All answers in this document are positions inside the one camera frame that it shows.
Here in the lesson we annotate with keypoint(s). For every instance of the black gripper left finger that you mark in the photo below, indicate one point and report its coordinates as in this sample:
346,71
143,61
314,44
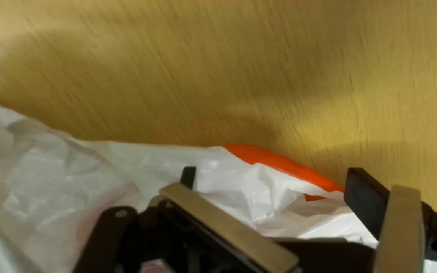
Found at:
219,228

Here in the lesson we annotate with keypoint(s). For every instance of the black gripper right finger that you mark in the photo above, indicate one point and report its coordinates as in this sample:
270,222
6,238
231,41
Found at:
395,222

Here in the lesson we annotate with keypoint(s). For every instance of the white orange plastic bag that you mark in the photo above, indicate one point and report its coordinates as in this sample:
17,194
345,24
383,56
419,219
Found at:
76,197

